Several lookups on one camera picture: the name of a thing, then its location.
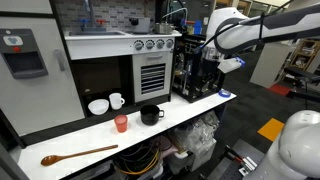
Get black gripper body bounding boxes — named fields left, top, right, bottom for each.
left=203, top=59, right=226, bottom=89

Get thin wooden stick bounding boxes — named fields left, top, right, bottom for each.
left=40, top=144, right=119, bottom=167

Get silver pot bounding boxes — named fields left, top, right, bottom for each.
left=153, top=22, right=176, bottom=35

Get blue plastic container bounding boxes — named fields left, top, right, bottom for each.
left=193, top=19, right=203, bottom=35

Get white cabinet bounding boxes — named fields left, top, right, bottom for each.
left=249, top=41, right=298, bottom=89

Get clear plastic bag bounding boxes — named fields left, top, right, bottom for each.
left=173, top=111, right=221, bottom=158

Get red floor mat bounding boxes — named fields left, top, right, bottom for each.
left=268, top=83, right=292, bottom=97

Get wooden shelf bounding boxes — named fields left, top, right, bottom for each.
left=288, top=39, right=320, bottom=73

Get grey toy coffee maker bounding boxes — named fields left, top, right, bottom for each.
left=129, top=17, right=152, bottom=34

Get black bench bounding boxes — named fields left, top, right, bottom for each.
left=283, top=66, right=320, bottom=103

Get pink bag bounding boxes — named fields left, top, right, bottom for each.
left=149, top=134, right=179, bottom=158

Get white plastic container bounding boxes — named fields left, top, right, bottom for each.
left=168, top=139, right=218, bottom=173

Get white mug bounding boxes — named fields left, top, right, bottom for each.
left=108, top=92, right=126, bottom=111

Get red plastic cup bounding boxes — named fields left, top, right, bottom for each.
left=113, top=114, right=129, bottom=134

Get white toy kitchen stove unit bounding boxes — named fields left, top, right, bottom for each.
left=49, top=0, right=183, bottom=118

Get clear plastic storage bin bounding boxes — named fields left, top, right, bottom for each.
left=112, top=146, right=165, bottom=180

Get white bowl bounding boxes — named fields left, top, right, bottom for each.
left=87, top=98, right=110, bottom=116

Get toy kitchen sink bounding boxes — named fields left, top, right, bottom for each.
left=68, top=30, right=126, bottom=37

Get grey toy faucet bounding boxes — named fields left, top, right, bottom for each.
left=79, top=0, right=108, bottom=33

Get white toy fridge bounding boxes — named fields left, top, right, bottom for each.
left=0, top=0, right=86, bottom=137

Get grey fridge water dispenser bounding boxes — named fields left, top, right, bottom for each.
left=0, top=28, right=49, bottom=80

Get black frame 3D printer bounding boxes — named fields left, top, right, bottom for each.
left=171, top=33, right=231, bottom=104

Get black pot with handle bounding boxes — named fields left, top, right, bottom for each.
left=139, top=104, right=166, bottom=127

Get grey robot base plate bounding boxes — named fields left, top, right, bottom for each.
left=206, top=138, right=268, bottom=180

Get yellow cable coil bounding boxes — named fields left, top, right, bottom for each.
left=116, top=146, right=161, bottom=176

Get grey fridge handle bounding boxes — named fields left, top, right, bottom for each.
left=54, top=48, right=67, bottom=72

